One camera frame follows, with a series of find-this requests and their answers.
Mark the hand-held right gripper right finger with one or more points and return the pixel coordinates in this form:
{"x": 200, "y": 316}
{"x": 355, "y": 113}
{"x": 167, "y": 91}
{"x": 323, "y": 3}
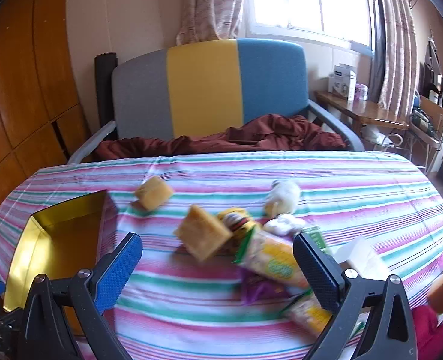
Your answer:
{"x": 319, "y": 270}

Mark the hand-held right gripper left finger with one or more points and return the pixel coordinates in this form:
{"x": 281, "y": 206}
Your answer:
{"x": 118, "y": 270}

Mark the green patterned box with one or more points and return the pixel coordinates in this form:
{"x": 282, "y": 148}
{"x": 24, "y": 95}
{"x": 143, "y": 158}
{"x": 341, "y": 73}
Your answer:
{"x": 319, "y": 238}

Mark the rice cracker snack packet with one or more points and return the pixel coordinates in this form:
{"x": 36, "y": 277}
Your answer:
{"x": 277, "y": 262}

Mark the white printed carton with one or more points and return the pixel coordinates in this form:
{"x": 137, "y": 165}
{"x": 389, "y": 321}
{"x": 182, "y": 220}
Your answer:
{"x": 360, "y": 257}

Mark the white plastic bag bundle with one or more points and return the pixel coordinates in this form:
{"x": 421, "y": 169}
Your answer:
{"x": 283, "y": 225}

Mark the bright purple packet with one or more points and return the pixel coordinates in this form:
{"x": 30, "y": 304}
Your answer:
{"x": 257, "y": 290}

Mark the gold lined gift box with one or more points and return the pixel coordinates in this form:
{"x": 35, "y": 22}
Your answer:
{"x": 64, "y": 232}

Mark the tan sponge block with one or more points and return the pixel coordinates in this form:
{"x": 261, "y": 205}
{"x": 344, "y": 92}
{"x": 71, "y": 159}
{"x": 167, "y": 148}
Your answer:
{"x": 154, "y": 193}
{"x": 441, "y": 292}
{"x": 202, "y": 234}

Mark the yellow striped fabric pouch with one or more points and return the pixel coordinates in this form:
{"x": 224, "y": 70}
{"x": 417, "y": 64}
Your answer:
{"x": 236, "y": 222}

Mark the yellow snack packet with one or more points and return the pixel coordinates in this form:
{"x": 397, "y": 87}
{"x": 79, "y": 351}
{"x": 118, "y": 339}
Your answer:
{"x": 309, "y": 315}

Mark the striped tablecloth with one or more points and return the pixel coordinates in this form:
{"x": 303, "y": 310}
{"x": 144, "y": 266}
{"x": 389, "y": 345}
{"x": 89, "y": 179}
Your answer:
{"x": 356, "y": 202}

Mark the red clothing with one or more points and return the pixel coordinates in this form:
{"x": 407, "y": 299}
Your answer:
{"x": 425, "y": 326}

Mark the dark red blanket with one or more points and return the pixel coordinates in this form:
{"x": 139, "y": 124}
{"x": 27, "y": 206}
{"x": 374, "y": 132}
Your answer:
{"x": 274, "y": 131}

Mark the wooden side desk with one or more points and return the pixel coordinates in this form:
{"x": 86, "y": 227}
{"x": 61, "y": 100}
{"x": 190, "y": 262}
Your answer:
{"x": 367, "y": 110}

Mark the white appliance carton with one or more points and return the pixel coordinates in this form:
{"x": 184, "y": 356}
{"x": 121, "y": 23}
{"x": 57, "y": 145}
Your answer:
{"x": 341, "y": 82}

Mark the grey yellow blue chair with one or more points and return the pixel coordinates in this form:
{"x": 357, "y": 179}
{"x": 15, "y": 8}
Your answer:
{"x": 202, "y": 90}

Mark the wooden wardrobe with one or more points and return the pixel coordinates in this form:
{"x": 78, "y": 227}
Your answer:
{"x": 26, "y": 82}

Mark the pink patterned curtain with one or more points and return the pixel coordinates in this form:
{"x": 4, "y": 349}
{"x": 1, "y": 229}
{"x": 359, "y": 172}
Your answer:
{"x": 397, "y": 45}
{"x": 210, "y": 3}

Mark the dark hanging bag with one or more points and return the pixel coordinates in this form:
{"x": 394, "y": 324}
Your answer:
{"x": 433, "y": 58}

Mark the window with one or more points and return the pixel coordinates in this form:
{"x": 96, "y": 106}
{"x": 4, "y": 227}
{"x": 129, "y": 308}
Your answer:
{"x": 304, "y": 0}

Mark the black upright frame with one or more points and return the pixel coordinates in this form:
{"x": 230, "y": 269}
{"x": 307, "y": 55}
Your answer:
{"x": 105, "y": 82}

